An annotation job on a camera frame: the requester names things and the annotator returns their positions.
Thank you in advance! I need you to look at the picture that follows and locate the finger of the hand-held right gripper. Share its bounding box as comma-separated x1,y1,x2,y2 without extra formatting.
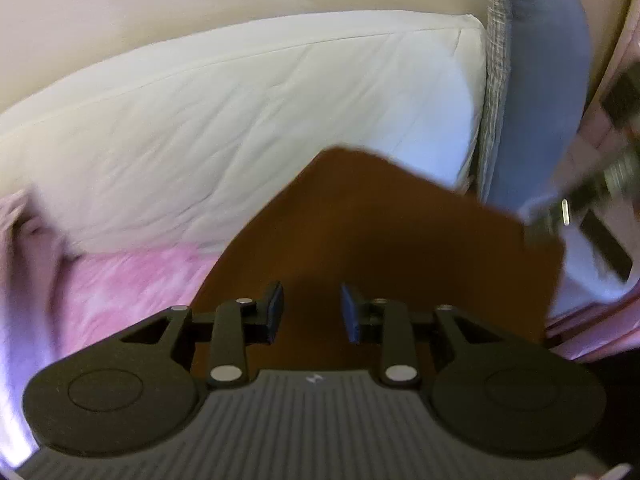
520,180,576,247
577,209,635,282

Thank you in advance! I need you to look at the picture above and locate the pink curtain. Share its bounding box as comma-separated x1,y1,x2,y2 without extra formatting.
544,20,640,363

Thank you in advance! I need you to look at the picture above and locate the white pillow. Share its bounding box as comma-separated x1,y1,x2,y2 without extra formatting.
0,12,488,258

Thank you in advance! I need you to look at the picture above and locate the brown cloth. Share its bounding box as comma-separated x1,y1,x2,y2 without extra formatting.
190,146,566,386

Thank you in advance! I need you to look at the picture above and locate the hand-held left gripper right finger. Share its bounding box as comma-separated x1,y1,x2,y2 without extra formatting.
340,282,493,388

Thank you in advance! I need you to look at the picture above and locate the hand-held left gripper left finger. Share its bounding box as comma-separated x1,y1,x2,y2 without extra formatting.
120,280,286,388

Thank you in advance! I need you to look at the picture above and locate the blue pillow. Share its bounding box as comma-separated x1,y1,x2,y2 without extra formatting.
477,0,595,223

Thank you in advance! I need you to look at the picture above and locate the pink floral bed sheet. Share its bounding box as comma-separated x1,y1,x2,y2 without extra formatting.
0,185,223,461

